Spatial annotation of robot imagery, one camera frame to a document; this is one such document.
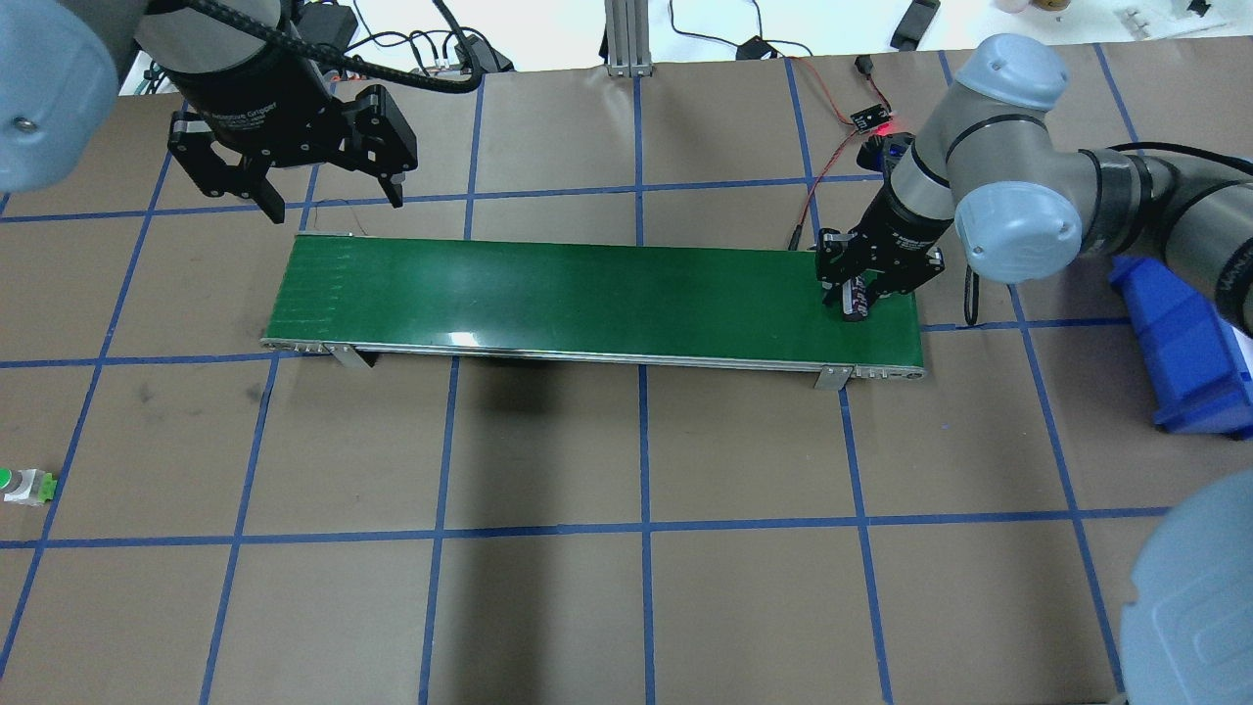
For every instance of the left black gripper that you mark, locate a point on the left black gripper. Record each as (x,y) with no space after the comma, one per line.
(256,90)

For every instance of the aluminium frame post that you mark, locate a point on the aluminium frame post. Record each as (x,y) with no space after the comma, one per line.
(626,39)

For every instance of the green push button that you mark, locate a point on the green push button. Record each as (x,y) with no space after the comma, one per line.
(29,487)

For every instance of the green conveyor belt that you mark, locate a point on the green conveyor belt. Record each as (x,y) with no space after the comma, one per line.
(685,306)

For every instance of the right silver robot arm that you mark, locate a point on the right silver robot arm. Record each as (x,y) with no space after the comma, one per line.
(984,165)

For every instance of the black power adapter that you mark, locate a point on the black power adapter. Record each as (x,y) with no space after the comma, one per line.
(755,48)

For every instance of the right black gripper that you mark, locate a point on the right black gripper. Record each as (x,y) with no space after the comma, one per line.
(899,233)

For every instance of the blue plastic bin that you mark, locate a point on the blue plastic bin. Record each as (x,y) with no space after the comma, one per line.
(1199,364)

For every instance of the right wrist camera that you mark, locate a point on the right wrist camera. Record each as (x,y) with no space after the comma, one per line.
(881,153)

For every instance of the small sensor circuit board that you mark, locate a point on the small sensor circuit board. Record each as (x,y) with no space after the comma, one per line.
(875,120)

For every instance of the dark cylindrical capacitor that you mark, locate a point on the dark cylindrical capacitor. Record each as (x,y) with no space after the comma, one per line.
(855,306)

